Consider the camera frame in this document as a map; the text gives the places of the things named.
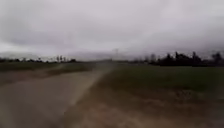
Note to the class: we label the brown bare earth strip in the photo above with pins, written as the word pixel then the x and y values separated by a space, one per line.
pixel 133 111

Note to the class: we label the green grass field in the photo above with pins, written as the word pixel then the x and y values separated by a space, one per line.
pixel 166 77

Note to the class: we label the dark row of trees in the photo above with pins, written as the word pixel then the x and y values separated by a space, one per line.
pixel 186 60

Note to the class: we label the grass strip with dirt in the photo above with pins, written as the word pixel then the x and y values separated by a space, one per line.
pixel 30 67

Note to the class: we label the grey-brown dirt path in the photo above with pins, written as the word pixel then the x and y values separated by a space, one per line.
pixel 36 100

